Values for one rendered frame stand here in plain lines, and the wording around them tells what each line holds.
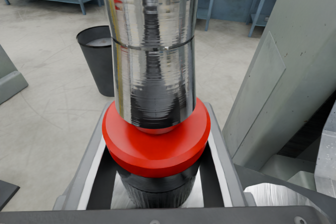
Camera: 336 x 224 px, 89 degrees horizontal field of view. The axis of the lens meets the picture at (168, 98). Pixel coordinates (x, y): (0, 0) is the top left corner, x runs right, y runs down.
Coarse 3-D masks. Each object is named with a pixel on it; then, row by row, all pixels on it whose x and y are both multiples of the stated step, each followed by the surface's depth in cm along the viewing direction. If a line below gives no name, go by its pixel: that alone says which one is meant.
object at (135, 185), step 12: (120, 168) 7; (192, 168) 7; (132, 180) 7; (144, 180) 7; (156, 180) 7; (168, 180) 7; (180, 180) 7; (192, 180) 9; (132, 192) 8; (144, 192) 8; (156, 192) 8; (168, 192) 8; (180, 192) 8; (144, 204) 9; (156, 204) 9; (168, 204) 9; (180, 204) 10
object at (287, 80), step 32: (288, 0) 59; (320, 0) 41; (288, 32) 55; (320, 32) 39; (256, 64) 79; (288, 64) 50; (320, 64) 39; (256, 96) 71; (288, 96) 47; (320, 96) 44; (224, 128) 125; (256, 128) 65; (288, 128) 53; (320, 128) 50; (256, 160) 68
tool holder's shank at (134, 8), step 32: (128, 0) 3; (160, 0) 3; (192, 0) 4; (128, 32) 4; (160, 32) 4; (192, 32) 4; (128, 64) 4; (160, 64) 4; (192, 64) 5; (128, 96) 5; (160, 96) 5; (192, 96) 6; (160, 128) 6
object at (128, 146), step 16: (112, 112) 7; (192, 112) 8; (112, 128) 7; (128, 128) 7; (176, 128) 7; (192, 128) 7; (208, 128) 7; (112, 144) 6; (128, 144) 6; (144, 144) 6; (160, 144) 6; (176, 144) 6; (192, 144) 6; (128, 160) 6; (144, 160) 6; (160, 160) 6; (176, 160) 6; (192, 160) 7; (144, 176) 6; (160, 176) 6
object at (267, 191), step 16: (240, 176) 17; (256, 176) 17; (192, 192) 15; (256, 192) 15; (272, 192) 15; (288, 192) 15; (304, 192) 16; (112, 208) 14; (128, 208) 14; (320, 208) 15
